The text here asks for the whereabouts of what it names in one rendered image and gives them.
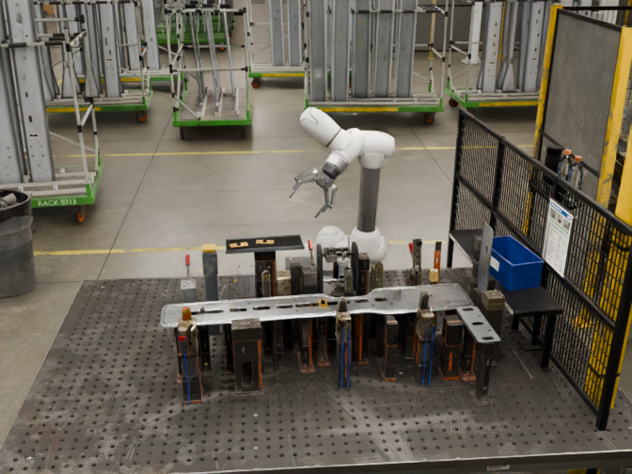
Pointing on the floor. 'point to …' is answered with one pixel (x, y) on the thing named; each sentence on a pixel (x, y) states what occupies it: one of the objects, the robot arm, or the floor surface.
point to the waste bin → (16, 244)
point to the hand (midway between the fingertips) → (304, 205)
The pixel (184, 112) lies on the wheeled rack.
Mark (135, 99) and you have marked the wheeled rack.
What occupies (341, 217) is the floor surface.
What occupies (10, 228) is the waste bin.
